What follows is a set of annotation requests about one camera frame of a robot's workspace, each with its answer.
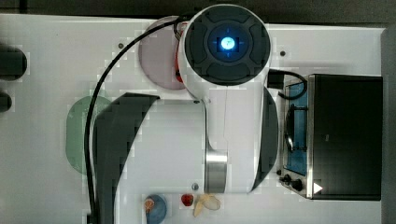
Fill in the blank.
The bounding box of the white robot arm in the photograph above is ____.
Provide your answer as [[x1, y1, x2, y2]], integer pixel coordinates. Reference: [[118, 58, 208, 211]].
[[92, 4, 278, 224]]

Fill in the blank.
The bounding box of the grey oval plate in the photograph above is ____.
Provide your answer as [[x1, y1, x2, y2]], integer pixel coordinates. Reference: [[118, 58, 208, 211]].
[[138, 25, 185, 91]]

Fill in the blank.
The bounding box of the red strawberry toy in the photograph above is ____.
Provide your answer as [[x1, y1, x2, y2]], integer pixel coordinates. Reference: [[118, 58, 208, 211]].
[[181, 194, 193, 206]]

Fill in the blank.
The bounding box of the peeled banana toy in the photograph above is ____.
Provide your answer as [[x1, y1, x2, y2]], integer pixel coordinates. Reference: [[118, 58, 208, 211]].
[[193, 194, 221, 217]]

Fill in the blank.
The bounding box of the orange toy in bowl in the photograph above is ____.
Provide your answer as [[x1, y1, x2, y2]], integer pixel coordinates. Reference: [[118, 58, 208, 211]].
[[144, 199, 155, 213]]

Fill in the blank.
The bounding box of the blue bowl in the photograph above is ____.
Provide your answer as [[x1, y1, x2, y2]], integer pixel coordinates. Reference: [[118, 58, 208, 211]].
[[145, 194, 167, 224]]

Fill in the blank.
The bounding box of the black toaster oven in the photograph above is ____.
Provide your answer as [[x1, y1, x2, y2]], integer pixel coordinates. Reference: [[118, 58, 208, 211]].
[[277, 74, 383, 201]]

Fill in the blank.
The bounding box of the large black cylinder cup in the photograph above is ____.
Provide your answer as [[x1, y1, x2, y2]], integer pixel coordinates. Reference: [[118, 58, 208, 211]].
[[0, 45, 27, 81]]

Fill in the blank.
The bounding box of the small black cylinder cup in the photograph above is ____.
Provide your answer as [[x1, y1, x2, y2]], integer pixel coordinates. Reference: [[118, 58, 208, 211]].
[[0, 92, 12, 113]]

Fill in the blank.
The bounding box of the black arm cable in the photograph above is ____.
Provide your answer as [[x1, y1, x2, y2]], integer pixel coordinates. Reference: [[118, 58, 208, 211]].
[[83, 17, 188, 224]]

